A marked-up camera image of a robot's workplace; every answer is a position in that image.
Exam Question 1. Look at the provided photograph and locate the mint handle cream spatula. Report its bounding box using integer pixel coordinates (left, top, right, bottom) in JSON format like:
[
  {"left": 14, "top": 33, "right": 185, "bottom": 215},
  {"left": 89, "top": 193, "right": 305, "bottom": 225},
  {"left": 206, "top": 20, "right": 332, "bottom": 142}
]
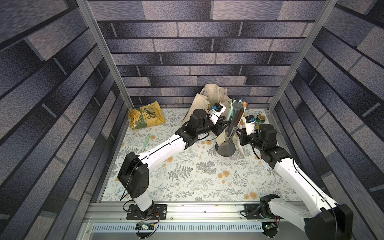
[{"left": 217, "top": 99, "right": 237, "bottom": 147}]

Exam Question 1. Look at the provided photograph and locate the grey utensil rack stand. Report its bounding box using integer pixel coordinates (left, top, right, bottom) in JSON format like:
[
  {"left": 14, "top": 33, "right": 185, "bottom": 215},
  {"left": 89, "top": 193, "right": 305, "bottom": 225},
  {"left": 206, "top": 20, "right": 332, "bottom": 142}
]
[{"left": 215, "top": 99, "right": 245, "bottom": 157}]

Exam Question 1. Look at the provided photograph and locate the mint handle cream spoon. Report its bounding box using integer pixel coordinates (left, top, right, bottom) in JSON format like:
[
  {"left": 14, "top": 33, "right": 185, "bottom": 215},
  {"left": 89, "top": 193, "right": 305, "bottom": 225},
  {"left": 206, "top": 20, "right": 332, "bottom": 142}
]
[{"left": 141, "top": 134, "right": 151, "bottom": 153}]

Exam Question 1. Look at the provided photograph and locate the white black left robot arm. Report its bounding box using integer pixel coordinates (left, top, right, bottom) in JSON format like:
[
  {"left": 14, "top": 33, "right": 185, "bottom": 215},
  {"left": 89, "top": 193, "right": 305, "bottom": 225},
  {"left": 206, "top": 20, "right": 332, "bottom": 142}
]
[{"left": 118, "top": 103, "right": 230, "bottom": 216}]

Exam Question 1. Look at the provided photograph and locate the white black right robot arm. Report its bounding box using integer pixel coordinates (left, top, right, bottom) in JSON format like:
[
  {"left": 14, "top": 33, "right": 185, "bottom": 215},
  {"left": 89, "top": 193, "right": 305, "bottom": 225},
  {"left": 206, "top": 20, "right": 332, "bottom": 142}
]
[{"left": 238, "top": 124, "right": 354, "bottom": 240}]

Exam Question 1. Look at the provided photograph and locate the green beer can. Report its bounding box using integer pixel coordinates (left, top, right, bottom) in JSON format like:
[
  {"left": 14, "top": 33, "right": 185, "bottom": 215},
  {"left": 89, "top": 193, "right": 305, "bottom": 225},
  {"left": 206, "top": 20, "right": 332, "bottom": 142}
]
[{"left": 255, "top": 114, "right": 266, "bottom": 125}]

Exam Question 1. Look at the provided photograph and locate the beige canvas tote bag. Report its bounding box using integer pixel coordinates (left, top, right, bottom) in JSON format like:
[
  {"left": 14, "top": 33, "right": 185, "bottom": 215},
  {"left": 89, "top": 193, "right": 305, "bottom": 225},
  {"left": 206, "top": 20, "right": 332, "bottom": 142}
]
[{"left": 182, "top": 84, "right": 232, "bottom": 124}]

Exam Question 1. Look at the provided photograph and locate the yellow green chips bag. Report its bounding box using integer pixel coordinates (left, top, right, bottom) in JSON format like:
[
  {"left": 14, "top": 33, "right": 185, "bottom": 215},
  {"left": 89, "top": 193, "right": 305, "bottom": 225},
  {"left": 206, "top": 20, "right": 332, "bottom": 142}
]
[{"left": 128, "top": 101, "right": 166, "bottom": 130}]

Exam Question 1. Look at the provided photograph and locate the right circuit board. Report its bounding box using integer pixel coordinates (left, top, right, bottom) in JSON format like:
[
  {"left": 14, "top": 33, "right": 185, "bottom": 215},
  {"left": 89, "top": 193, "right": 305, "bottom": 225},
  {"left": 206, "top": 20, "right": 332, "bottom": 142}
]
[{"left": 262, "top": 222, "right": 279, "bottom": 239}]

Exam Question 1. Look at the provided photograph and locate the circuit board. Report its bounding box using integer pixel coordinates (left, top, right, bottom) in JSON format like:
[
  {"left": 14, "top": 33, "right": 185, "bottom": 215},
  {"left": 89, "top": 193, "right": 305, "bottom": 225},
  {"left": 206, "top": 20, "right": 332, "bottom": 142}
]
[
  {"left": 262, "top": 222, "right": 279, "bottom": 239},
  {"left": 135, "top": 222, "right": 156, "bottom": 232}
]

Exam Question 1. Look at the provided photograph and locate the white tin can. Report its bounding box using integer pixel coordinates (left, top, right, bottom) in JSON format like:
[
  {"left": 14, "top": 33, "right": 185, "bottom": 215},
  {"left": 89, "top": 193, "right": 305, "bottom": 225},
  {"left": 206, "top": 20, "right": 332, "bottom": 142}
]
[{"left": 116, "top": 183, "right": 125, "bottom": 197}]

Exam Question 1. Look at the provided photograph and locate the left circuit board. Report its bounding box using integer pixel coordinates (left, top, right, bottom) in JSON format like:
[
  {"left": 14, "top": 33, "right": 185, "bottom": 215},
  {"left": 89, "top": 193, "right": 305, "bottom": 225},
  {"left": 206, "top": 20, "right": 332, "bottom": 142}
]
[{"left": 135, "top": 222, "right": 156, "bottom": 232}]

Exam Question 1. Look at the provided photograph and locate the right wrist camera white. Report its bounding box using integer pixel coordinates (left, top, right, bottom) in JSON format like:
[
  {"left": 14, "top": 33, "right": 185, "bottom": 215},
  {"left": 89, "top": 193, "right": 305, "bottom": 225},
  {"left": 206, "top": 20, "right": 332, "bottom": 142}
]
[{"left": 243, "top": 115, "right": 256, "bottom": 136}]

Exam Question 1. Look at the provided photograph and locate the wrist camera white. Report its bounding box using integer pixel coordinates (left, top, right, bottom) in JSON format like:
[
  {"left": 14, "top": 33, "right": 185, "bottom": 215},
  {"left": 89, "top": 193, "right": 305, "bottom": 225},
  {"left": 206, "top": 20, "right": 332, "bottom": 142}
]
[
  {"left": 243, "top": 115, "right": 256, "bottom": 136},
  {"left": 208, "top": 103, "right": 227, "bottom": 125}
]

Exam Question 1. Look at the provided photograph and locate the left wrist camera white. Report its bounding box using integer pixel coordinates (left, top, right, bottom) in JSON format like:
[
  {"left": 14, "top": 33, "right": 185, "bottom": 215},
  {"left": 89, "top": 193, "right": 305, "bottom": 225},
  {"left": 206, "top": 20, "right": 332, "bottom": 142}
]
[{"left": 208, "top": 103, "right": 227, "bottom": 125}]

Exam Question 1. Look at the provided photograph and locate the dark brown handle utensil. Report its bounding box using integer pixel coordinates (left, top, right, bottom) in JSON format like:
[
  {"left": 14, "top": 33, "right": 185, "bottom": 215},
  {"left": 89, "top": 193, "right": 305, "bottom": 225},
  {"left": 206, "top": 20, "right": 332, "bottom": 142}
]
[{"left": 231, "top": 108, "right": 244, "bottom": 136}]

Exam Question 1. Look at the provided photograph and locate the wooden handle white utensil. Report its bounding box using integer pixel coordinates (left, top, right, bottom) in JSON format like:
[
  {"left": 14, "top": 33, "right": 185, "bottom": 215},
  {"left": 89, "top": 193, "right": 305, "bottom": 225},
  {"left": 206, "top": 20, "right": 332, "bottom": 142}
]
[{"left": 236, "top": 101, "right": 248, "bottom": 155}]

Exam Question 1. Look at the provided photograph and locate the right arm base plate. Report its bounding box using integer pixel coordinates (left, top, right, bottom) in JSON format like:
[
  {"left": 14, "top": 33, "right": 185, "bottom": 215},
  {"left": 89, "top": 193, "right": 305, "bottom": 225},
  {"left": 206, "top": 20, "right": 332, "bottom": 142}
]
[{"left": 241, "top": 203, "right": 266, "bottom": 220}]

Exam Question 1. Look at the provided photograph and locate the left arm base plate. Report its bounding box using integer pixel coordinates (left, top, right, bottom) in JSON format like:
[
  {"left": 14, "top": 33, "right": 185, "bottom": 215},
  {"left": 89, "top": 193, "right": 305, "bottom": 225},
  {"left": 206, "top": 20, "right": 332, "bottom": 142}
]
[{"left": 126, "top": 204, "right": 168, "bottom": 221}]

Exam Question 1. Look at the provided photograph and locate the aluminium rail frame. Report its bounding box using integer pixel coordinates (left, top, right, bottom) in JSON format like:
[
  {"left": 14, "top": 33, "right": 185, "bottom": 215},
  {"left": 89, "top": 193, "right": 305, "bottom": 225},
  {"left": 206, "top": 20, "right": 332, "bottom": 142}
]
[{"left": 76, "top": 201, "right": 310, "bottom": 240}]

